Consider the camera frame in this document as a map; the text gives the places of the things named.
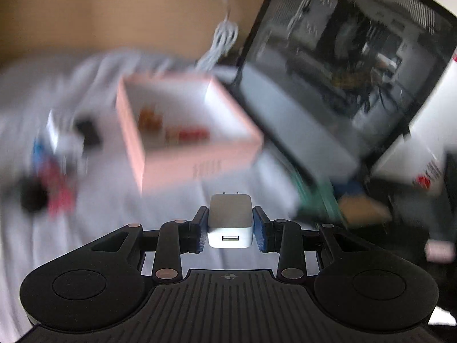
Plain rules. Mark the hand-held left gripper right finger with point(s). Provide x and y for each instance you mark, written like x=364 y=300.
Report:
x=257 y=227

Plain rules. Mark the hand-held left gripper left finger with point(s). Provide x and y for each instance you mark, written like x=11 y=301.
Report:
x=204 y=225

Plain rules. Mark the white USB charger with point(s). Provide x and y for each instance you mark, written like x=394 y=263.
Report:
x=230 y=218

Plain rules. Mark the pink cardboard box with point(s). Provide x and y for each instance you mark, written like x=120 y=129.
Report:
x=200 y=164

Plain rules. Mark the green object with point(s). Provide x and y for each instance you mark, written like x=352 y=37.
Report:
x=314 y=200

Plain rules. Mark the red small object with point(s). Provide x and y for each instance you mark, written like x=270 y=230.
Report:
x=189 y=134

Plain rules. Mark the grey cloth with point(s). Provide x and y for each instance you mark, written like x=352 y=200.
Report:
x=107 y=207

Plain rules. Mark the brown object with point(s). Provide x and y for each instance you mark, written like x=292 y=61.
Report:
x=364 y=210

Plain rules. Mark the orange small object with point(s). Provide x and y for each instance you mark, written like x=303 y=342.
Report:
x=150 y=118

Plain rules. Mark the black flat device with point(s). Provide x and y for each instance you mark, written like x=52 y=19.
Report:
x=87 y=132

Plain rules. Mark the pink red object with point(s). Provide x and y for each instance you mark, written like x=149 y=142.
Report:
x=59 y=189

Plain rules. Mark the computer case with glass side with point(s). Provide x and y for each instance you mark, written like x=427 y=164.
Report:
x=321 y=78

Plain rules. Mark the white plug adapter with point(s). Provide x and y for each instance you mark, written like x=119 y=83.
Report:
x=62 y=135

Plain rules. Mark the black round object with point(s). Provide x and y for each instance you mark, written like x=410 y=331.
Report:
x=34 y=194

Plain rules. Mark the blue small object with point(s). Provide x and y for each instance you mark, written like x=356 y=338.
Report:
x=38 y=155

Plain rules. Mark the pale pink object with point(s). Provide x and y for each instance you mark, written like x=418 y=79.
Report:
x=442 y=250

